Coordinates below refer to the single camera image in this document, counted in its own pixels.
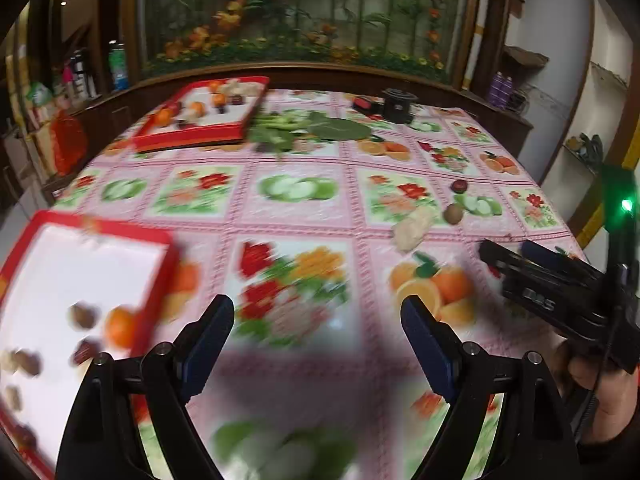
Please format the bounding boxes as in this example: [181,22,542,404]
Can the orange mandarin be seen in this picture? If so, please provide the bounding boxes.
[104,306,137,350]

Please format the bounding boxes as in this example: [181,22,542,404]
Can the white cut fruit chunk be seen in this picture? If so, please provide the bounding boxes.
[393,206,437,252]

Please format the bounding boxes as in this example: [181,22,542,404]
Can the white peeled fruit ball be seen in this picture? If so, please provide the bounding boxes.
[4,385,23,413]

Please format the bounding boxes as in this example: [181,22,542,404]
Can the white lumpy fruit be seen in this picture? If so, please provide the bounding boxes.
[0,350,17,374]

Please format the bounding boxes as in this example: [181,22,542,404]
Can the red date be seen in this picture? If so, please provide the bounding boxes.
[70,338,102,366]

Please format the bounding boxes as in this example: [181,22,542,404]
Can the red date table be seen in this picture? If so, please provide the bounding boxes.
[13,425,37,452]

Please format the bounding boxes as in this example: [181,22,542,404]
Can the far red tray with fruits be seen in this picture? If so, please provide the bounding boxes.
[132,76,270,153]

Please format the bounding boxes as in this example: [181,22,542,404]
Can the person's right hand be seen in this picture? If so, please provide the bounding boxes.
[552,341,639,444]

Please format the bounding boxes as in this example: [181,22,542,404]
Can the brown small kiwi behind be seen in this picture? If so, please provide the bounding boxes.
[442,204,465,226]

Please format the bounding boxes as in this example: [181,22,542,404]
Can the dark purple plum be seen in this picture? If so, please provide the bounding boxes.
[450,179,469,194]

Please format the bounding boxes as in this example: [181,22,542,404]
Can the large red tray white inside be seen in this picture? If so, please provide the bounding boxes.
[1,210,179,479]

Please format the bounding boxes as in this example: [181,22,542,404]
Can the floral fruit print tablecloth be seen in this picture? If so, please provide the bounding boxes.
[48,90,582,479]

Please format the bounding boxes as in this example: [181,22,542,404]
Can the purple bottles on shelf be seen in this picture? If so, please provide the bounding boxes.
[487,72,513,110]

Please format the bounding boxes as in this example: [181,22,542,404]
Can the small red black box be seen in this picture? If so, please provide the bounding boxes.
[352,96,382,116]

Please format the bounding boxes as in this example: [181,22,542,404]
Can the green leafy vegetables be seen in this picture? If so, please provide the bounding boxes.
[246,110,372,155]

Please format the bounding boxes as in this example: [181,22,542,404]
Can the orange red plastic bag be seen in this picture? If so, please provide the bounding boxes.
[50,110,88,176]

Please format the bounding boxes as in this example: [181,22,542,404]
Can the glass panel with artificial flowers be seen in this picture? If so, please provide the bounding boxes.
[137,0,466,84]

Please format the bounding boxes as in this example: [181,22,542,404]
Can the steel thermos flask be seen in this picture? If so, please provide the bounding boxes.
[70,48,96,101]

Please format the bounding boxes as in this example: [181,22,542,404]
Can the green label plastic bottle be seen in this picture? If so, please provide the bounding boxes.
[108,40,129,91]

